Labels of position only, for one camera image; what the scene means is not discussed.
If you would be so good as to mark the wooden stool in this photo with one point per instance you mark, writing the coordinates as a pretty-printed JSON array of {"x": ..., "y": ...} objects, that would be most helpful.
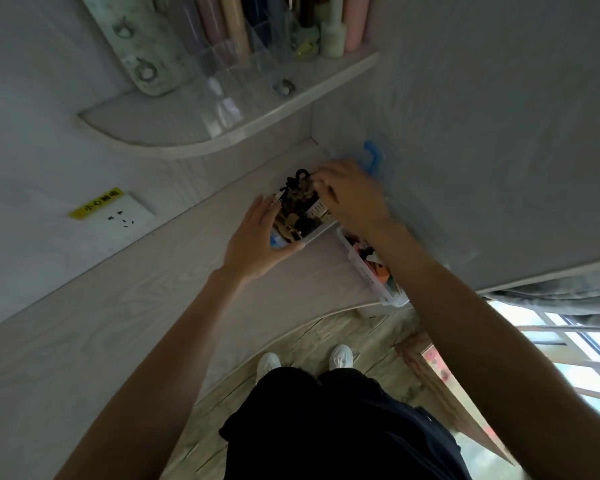
[{"x": 450, "y": 394}]

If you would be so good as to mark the person's right fingers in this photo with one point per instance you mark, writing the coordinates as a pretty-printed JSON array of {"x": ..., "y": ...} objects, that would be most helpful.
[{"x": 327, "y": 180}]

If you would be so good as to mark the white corner shelf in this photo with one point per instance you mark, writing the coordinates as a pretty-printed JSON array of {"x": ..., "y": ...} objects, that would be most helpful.
[{"x": 180, "y": 129}]

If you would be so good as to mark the white bottle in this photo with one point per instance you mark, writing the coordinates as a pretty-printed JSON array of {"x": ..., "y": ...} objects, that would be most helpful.
[{"x": 333, "y": 34}]

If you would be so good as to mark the beige tube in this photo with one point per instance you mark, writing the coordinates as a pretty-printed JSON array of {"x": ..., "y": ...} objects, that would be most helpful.
[{"x": 236, "y": 24}]

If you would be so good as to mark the white shoe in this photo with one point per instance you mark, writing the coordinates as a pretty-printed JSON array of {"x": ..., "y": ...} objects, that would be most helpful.
[
  {"x": 268, "y": 365},
  {"x": 341, "y": 355}
]

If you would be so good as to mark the person's left forearm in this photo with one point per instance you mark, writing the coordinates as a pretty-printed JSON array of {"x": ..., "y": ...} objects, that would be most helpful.
[{"x": 165, "y": 364}]

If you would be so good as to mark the white window railing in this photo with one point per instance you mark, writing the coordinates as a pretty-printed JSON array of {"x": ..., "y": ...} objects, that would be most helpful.
[{"x": 580, "y": 364}]

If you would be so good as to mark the white left shoe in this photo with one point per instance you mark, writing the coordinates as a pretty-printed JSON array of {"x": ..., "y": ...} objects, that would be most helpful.
[{"x": 268, "y": 365}]

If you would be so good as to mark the person's left hand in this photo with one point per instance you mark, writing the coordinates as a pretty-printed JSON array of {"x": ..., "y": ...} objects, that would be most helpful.
[{"x": 252, "y": 244}]

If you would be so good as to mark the grey curtain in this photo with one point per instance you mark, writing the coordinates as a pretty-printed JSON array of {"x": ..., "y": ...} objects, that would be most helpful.
[{"x": 555, "y": 294}]

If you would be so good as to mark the pink bottle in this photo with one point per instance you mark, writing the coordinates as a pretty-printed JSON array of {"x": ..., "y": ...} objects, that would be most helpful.
[{"x": 356, "y": 19}]

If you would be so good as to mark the pink tube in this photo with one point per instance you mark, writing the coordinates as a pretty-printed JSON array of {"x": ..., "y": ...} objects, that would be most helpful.
[{"x": 211, "y": 17}]

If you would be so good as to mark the person's right hand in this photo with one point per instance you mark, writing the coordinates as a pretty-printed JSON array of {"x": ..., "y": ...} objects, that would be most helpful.
[{"x": 357, "y": 197}]

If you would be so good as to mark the black garment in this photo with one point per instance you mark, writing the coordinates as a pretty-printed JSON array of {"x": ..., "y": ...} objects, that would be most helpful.
[{"x": 330, "y": 429}]

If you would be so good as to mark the clear acrylic organizer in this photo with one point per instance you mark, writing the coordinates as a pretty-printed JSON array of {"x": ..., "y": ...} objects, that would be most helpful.
[{"x": 230, "y": 89}]

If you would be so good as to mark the yellow warning label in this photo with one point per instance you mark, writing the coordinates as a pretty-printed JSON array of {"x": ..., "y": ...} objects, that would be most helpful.
[{"x": 96, "y": 203}]

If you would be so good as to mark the white wall socket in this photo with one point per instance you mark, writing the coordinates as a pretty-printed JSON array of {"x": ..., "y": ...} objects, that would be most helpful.
[{"x": 125, "y": 222}]

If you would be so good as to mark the pile of colourful hair clips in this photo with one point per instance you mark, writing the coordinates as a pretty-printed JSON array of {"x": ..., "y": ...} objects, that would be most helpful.
[{"x": 372, "y": 262}]

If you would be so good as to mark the person's right forearm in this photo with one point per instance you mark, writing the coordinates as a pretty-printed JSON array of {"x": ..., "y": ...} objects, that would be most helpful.
[{"x": 480, "y": 354}]

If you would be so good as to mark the white right shoe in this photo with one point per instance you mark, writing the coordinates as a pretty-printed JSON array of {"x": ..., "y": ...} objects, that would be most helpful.
[{"x": 341, "y": 355}]

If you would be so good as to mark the marble patterned board with rings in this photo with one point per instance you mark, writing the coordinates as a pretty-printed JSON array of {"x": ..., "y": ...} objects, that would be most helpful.
[{"x": 135, "y": 44}]

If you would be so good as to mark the person's left thumb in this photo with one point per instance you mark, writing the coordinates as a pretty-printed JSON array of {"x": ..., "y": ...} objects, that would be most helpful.
[{"x": 287, "y": 249}]

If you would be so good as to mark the clear box of colourful clips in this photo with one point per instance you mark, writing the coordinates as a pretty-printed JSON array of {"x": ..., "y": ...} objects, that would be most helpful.
[{"x": 367, "y": 279}]

